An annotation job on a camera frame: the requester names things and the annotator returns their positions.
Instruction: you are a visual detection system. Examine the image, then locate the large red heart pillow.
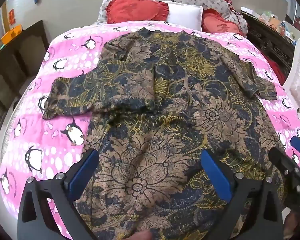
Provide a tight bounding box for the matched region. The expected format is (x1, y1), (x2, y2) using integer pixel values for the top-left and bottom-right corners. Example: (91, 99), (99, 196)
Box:
(106, 0), (170, 24)

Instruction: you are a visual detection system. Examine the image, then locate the white pillow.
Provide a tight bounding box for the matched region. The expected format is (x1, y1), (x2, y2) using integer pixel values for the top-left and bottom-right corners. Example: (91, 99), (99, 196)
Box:
(166, 2), (204, 32)

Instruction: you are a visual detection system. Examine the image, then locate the red cloth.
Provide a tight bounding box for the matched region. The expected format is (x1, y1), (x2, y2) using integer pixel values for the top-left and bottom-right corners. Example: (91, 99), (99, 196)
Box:
(261, 52), (287, 86)

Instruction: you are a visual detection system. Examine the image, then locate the dark carved wooden cabinet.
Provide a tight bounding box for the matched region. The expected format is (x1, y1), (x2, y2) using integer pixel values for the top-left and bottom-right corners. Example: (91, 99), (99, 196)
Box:
(241, 11), (297, 81)

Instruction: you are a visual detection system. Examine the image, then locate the orange box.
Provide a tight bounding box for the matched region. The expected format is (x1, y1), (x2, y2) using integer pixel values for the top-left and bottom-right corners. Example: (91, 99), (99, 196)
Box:
(0, 24), (24, 44)

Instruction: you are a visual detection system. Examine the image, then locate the brown floral patterned shirt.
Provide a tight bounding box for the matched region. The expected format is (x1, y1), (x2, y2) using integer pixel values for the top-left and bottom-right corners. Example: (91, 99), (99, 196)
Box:
(43, 27), (287, 240)

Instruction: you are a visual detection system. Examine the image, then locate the pink penguin print blanket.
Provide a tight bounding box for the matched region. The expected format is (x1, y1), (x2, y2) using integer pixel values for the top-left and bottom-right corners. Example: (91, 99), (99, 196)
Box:
(0, 21), (300, 240)

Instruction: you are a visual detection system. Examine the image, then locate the small red heart pillow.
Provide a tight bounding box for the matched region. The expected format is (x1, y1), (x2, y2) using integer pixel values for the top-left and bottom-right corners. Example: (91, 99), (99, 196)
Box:
(202, 8), (246, 36)

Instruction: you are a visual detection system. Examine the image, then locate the group of bottles and packets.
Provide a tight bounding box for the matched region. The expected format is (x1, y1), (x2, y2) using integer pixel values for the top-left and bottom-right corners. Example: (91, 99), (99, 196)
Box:
(258, 10), (298, 43)

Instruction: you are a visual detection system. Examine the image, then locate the white plastic chair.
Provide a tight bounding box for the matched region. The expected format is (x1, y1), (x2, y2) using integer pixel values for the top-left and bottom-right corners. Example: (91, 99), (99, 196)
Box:
(282, 35), (300, 141)

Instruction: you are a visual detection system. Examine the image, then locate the dark wooden side table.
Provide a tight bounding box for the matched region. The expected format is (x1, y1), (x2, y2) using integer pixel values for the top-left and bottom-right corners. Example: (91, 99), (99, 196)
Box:
(0, 20), (49, 111)

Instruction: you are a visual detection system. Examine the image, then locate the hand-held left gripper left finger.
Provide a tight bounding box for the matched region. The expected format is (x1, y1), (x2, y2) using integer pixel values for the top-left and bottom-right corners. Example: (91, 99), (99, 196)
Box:
(17, 149), (100, 240)

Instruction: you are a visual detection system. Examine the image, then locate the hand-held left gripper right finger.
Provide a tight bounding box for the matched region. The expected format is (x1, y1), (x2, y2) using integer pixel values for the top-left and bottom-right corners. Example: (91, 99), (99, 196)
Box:
(201, 150), (282, 240)

